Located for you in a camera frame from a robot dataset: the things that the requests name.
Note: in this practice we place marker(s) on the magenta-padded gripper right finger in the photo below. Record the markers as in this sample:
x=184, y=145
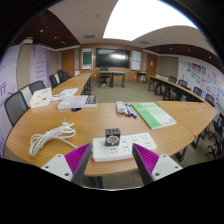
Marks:
x=163, y=165

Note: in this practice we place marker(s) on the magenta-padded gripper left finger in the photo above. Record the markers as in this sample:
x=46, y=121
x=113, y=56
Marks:
x=58, y=165

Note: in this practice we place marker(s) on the black cube charger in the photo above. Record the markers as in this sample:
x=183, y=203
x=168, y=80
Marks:
x=112, y=138

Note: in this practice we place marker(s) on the white power strip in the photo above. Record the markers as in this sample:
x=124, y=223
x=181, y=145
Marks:
x=133, y=146

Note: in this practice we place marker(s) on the green and white booklet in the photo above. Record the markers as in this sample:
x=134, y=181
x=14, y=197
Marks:
x=153, y=115

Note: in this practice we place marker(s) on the blue marker pen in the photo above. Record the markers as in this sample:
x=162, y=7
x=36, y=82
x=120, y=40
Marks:
x=130, y=110
x=133, y=112

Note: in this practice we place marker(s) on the thick white book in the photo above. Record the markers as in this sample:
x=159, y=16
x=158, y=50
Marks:
x=75, y=101

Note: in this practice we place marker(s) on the red marker pen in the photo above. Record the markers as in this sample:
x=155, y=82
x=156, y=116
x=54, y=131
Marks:
x=125, y=110

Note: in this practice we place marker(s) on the white paper bag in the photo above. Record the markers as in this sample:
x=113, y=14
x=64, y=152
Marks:
x=40, y=98

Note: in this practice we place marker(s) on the white paper sheets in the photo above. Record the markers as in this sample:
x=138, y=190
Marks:
x=66, y=92

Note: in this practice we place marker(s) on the long wooden conference table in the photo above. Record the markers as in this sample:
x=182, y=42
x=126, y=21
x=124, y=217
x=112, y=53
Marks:
x=173, y=87
x=75, y=81

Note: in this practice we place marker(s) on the small wooden side table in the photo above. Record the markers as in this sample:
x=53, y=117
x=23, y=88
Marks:
x=141, y=73

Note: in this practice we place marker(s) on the black desk chair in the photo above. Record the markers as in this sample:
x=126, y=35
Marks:
x=104, y=77

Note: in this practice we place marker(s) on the brown wooden door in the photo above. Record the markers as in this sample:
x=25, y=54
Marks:
x=68, y=61
x=151, y=66

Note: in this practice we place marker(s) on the wooden presenter desk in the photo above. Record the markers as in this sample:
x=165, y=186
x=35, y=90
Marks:
x=112, y=73

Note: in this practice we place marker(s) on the ceiling air vent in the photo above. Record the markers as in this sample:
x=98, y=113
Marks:
x=89, y=36
x=144, y=42

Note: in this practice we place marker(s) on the large bright ceiling light panel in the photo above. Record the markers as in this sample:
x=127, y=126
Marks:
x=143, y=18

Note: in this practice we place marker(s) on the white and purple wall banner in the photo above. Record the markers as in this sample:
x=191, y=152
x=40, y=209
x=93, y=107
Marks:
x=7, y=86

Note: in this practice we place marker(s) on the colourful wall posters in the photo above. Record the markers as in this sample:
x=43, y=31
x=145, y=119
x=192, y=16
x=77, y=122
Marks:
x=208, y=81

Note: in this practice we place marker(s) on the white wall board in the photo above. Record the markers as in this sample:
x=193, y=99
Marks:
x=136, y=60

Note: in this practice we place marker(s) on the green wall board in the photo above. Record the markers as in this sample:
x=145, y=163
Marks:
x=87, y=58

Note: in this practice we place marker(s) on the large black wall screen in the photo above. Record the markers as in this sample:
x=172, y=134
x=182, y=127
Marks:
x=112, y=58

